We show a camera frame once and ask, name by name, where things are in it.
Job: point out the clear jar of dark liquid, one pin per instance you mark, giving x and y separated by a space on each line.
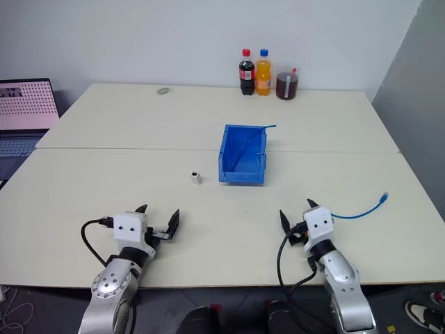
287 85

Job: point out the small white adapter block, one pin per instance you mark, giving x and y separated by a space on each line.
195 178

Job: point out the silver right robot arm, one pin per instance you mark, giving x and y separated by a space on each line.
344 282

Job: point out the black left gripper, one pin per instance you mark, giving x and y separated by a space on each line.
158 236

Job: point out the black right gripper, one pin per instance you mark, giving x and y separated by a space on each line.
298 234

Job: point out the dark rounded shape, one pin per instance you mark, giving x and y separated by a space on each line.
280 318
200 321

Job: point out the cola bottle red cap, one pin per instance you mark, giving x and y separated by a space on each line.
247 74

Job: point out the small grey tape roll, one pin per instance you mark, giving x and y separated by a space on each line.
163 90

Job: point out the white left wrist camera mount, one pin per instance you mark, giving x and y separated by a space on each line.
129 228

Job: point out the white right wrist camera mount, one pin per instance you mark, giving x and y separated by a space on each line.
319 226

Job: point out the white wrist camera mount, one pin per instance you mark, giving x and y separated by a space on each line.
319 226
129 228

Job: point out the red and white shoe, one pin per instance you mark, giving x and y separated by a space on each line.
438 298

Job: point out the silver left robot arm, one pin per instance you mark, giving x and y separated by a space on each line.
113 282

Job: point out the black and white shoe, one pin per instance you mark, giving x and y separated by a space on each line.
422 315

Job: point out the orange soda bottle blue cap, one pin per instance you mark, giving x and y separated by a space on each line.
263 78

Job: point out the open laptop computer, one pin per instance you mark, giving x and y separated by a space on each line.
24 115

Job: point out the blue plastic storage bin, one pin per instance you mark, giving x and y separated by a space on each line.
241 174

